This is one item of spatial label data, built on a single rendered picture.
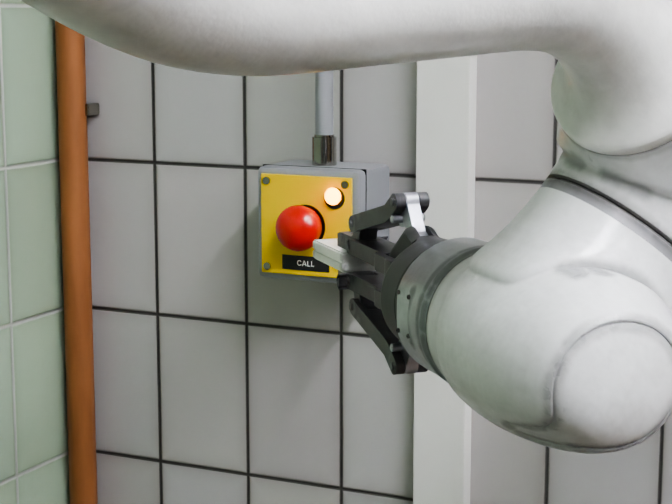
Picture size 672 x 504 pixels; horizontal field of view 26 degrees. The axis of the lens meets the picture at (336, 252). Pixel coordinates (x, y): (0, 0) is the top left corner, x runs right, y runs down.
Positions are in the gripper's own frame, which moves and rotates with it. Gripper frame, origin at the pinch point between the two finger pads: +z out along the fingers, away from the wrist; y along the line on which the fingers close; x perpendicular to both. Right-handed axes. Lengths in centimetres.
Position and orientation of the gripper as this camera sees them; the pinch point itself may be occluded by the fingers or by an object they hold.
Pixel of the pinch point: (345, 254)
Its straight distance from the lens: 111.7
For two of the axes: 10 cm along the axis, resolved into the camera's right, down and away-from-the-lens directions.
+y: 0.0, 9.9, 1.6
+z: -3.4, -1.5, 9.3
